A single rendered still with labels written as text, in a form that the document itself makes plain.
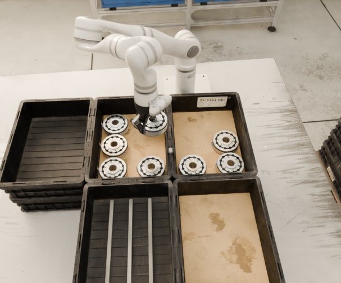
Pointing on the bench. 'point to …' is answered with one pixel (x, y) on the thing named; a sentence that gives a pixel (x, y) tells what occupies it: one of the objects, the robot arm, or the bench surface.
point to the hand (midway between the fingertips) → (147, 126)
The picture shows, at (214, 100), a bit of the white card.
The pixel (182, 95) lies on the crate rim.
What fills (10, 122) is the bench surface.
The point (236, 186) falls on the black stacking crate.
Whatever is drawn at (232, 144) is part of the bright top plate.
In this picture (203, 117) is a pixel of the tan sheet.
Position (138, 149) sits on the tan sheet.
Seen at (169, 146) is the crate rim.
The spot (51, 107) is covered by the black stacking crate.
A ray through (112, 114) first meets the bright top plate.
